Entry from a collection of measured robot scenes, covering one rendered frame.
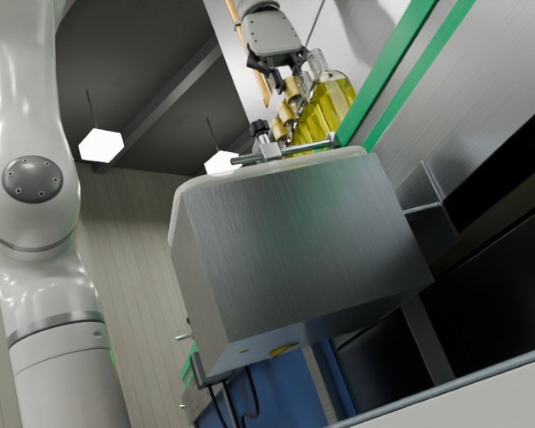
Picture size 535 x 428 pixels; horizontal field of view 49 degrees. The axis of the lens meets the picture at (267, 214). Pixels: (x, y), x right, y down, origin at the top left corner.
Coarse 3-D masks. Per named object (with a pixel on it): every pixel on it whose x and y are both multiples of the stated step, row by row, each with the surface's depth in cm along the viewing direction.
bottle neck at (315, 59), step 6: (318, 48) 98; (306, 54) 98; (312, 54) 97; (318, 54) 97; (312, 60) 97; (318, 60) 96; (324, 60) 97; (312, 66) 97; (318, 66) 96; (324, 66) 96; (318, 72) 96
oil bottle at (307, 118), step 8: (304, 104) 98; (312, 104) 98; (304, 112) 99; (312, 112) 97; (304, 120) 100; (312, 120) 97; (304, 128) 100; (312, 128) 98; (320, 128) 96; (312, 136) 98; (320, 136) 96; (312, 152) 100
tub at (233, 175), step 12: (300, 156) 62; (312, 156) 62; (324, 156) 62; (336, 156) 63; (348, 156) 64; (240, 168) 59; (252, 168) 60; (264, 168) 60; (276, 168) 60; (288, 168) 62; (192, 180) 58; (204, 180) 58; (216, 180) 58; (228, 180) 59; (180, 192) 58; (168, 240) 69
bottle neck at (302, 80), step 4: (300, 72) 102; (304, 72) 102; (308, 72) 103; (296, 76) 103; (300, 76) 102; (304, 76) 102; (308, 76) 102; (296, 80) 103; (300, 80) 102; (304, 80) 102; (308, 80) 102; (312, 80) 102; (296, 84) 103; (300, 84) 102; (304, 84) 101; (308, 84) 101; (300, 88) 102; (304, 88) 101; (308, 88) 101; (300, 92) 102; (304, 92) 101; (308, 92) 101; (304, 96) 101
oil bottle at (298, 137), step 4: (296, 116) 105; (296, 120) 104; (292, 124) 106; (296, 124) 104; (292, 128) 106; (296, 128) 104; (300, 128) 103; (292, 132) 106; (296, 132) 104; (300, 132) 103; (292, 136) 107; (296, 136) 105; (300, 136) 103; (304, 136) 102; (292, 140) 107; (296, 140) 105; (300, 140) 104; (304, 140) 102; (296, 144) 106; (304, 152) 103; (308, 152) 101
